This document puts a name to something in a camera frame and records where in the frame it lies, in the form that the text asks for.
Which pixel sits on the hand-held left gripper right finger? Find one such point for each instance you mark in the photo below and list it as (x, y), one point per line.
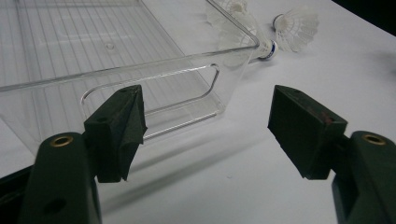
(305, 133)

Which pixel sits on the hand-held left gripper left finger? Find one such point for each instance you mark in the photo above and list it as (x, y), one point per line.
(115, 133)

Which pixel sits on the clear plastic bin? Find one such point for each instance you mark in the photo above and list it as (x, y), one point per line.
(93, 46)

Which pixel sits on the white feather shuttlecock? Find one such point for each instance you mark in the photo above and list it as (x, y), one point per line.
(269, 49)
(236, 6)
(297, 29)

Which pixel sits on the white table cover sheet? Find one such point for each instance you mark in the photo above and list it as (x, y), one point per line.
(233, 155)

